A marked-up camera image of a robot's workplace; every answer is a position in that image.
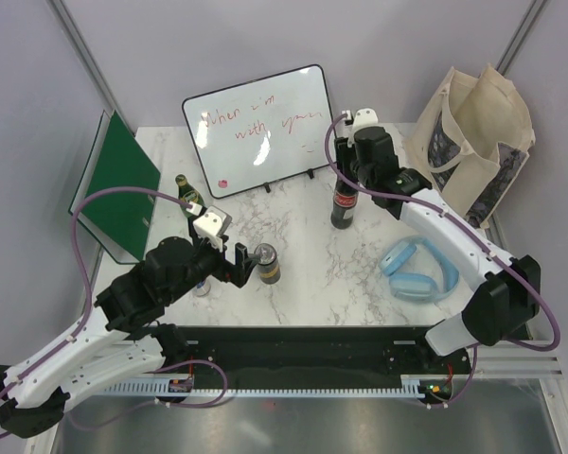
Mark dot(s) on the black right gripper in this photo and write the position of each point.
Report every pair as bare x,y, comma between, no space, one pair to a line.
343,151

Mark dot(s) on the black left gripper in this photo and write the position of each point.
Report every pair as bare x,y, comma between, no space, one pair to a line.
229,271

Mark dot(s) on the dark beverage can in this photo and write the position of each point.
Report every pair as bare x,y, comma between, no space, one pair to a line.
268,265

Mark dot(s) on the cola glass bottle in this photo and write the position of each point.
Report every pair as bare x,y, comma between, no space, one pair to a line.
344,203

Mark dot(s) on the small white blue can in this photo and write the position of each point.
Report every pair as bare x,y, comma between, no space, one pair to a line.
202,289

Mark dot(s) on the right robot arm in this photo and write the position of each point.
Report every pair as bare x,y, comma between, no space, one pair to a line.
505,289

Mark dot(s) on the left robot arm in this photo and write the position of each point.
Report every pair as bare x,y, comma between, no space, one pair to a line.
108,343

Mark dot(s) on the beige canvas tote bag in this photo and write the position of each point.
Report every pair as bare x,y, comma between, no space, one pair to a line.
471,142

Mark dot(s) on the green bottle far left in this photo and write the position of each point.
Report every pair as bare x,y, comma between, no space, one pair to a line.
190,195

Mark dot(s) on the whiteboard with red writing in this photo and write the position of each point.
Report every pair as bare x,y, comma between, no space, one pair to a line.
253,134

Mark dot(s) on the green binder folder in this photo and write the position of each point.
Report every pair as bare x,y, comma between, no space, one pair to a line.
120,222

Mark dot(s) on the light blue headphones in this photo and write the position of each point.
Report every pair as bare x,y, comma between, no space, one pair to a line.
416,287

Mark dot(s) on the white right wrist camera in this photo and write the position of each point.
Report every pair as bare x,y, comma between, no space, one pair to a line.
362,118

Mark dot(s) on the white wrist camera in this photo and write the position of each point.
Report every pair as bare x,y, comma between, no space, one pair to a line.
362,118
212,225

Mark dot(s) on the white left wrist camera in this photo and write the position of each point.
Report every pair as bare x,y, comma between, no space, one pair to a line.
212,225

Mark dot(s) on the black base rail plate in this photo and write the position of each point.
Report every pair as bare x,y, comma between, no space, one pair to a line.
319,355

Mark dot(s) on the white slotted cable duct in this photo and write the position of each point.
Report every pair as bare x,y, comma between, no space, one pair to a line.
170,388

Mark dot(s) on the aluminium extrusion rail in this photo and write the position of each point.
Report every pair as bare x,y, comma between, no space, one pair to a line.
509,361

